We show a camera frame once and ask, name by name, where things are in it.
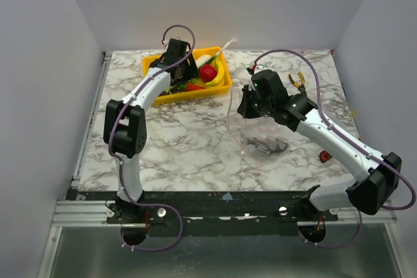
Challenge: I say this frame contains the red toy apple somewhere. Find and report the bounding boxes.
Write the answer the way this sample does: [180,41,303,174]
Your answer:
[199,64,217,83]

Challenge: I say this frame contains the green toy grapes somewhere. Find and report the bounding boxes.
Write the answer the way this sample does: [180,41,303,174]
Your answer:
[187,78,199,85]

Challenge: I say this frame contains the aluminium frame rail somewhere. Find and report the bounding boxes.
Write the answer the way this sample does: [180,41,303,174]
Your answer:
[37,51,113,277]

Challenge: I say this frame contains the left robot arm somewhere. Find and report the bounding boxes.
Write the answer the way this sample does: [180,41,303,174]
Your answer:
[103,38,197,223]

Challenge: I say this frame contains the toy green onion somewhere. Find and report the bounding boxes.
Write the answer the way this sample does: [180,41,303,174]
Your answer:
[204,37,238,64]

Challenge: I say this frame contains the red black small tool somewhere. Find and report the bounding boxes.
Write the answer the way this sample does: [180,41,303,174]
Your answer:
[319,150,332,163]

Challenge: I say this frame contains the grey toy fish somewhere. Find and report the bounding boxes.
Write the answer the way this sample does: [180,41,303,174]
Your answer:
[246,137,289,155]

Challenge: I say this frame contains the purple toy eggplant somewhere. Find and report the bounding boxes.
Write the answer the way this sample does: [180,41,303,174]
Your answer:
[160,86,183,96]

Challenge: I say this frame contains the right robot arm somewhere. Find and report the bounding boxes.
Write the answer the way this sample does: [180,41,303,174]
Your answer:
[237,70,402,221]

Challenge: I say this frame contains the yellow handled pliers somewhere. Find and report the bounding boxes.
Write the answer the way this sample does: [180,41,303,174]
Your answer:
[288,72,308,97]

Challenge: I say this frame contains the yellow toy bananas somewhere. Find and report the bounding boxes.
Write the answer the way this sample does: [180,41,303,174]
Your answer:
[205,59,225,87]

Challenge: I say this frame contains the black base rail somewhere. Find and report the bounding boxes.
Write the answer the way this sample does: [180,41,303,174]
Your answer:
[75,191,338,237]

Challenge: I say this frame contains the clear zip top bag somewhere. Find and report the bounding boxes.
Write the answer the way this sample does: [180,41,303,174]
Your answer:
[226,88,290,157]

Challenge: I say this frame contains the yellow plastic bin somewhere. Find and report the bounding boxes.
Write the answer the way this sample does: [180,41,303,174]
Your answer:
[153,46,233,105]

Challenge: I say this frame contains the green toy celery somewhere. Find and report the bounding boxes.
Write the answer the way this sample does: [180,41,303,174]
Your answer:
[195,55,211,68]

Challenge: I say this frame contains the red toy chili pepper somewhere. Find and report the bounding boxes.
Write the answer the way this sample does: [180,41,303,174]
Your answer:
[185,83,206,92]

